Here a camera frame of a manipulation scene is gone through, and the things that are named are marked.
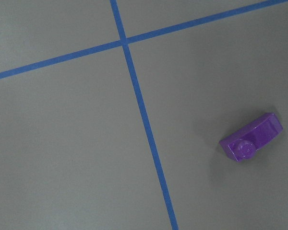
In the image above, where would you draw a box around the purple toy block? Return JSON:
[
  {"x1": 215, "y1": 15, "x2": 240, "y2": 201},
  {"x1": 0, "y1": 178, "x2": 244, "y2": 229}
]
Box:
[{"x1": 219, "y1": 113, "x2": 283, "y2": 162}]

